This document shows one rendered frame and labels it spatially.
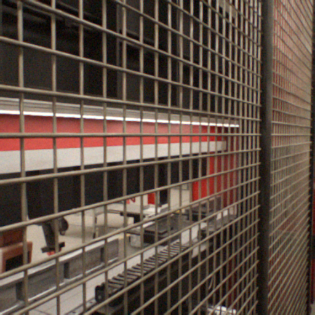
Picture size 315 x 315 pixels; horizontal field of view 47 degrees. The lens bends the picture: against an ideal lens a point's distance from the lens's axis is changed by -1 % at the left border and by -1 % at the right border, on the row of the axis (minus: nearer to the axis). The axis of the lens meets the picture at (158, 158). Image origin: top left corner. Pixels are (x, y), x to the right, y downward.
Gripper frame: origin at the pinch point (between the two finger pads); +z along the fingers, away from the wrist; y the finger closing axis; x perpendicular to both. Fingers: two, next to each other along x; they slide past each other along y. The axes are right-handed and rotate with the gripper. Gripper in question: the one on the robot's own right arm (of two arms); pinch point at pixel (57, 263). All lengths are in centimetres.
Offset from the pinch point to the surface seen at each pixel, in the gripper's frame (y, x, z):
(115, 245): 39.5, -12.9, -5.6
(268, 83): 112, -83, -42
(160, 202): 50, 27, -15
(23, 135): 98, -133, -36
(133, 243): 38.6, 6.7, -1.0
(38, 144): 43, -54, -49
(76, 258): 35, -36, -8
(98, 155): 48, -25, -42
